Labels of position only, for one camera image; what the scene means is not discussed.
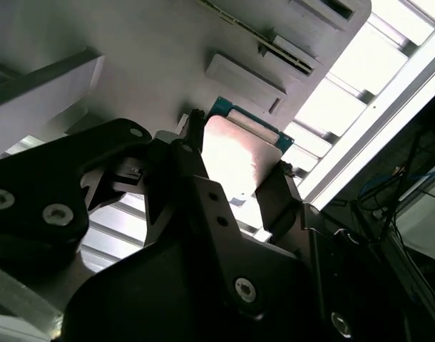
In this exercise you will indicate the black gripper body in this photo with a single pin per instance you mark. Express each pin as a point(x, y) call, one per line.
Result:
point(149, 303)

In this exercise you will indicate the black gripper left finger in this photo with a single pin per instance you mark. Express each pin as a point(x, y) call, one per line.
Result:
point(32, 199)

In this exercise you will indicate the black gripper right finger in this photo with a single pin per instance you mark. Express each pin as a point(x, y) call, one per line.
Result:
point(281, 213)

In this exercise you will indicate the CPU with silver top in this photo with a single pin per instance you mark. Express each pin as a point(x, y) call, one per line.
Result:
point(235, 156)

